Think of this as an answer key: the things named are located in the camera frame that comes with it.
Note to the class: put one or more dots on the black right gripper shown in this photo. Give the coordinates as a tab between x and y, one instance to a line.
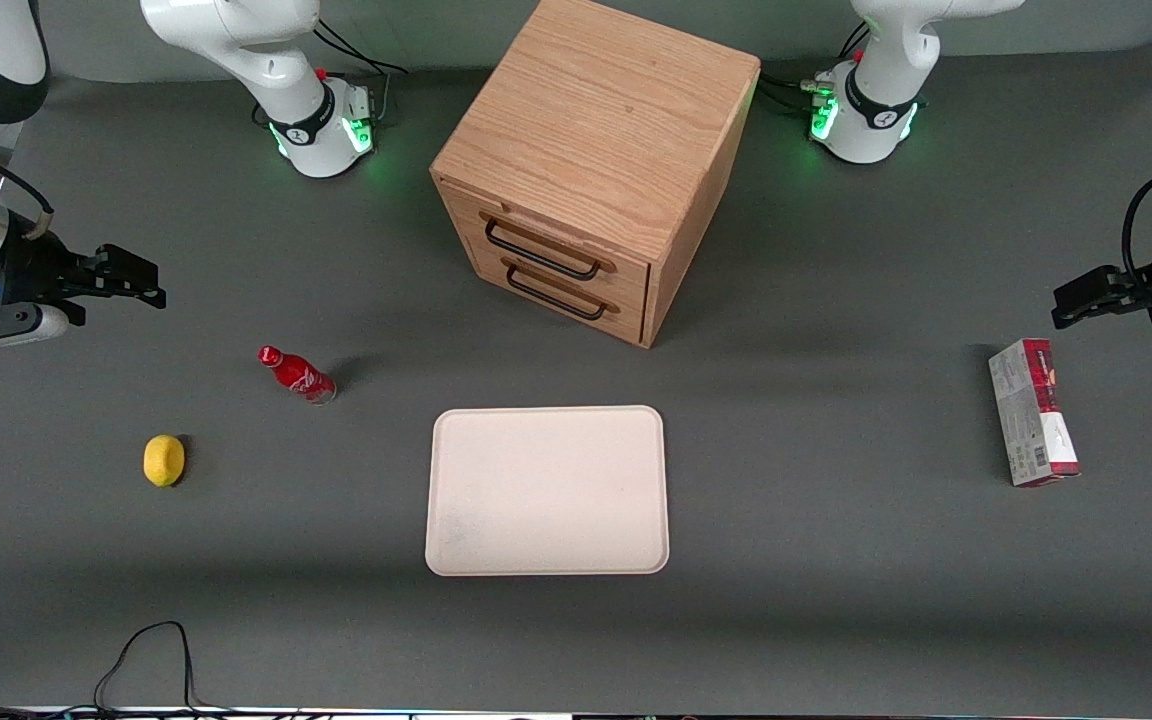
28	270

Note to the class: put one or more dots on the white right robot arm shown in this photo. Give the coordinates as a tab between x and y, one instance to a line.
286	90

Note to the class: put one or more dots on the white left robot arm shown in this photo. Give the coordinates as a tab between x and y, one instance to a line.
881	90

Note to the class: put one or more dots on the wooden drawer cabinet body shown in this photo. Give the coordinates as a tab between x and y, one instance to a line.
596	120

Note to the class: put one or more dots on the red tartan cardboard box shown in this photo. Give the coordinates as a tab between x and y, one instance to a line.
1031	415

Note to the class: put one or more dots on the yellow lemon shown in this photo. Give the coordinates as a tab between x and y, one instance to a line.
164	461

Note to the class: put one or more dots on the red cola bottle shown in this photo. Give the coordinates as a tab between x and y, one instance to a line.
296	378

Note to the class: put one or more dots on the beige plastic tray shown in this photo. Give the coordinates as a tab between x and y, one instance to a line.
546	490

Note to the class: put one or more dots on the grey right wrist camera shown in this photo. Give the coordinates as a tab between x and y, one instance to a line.
48	322

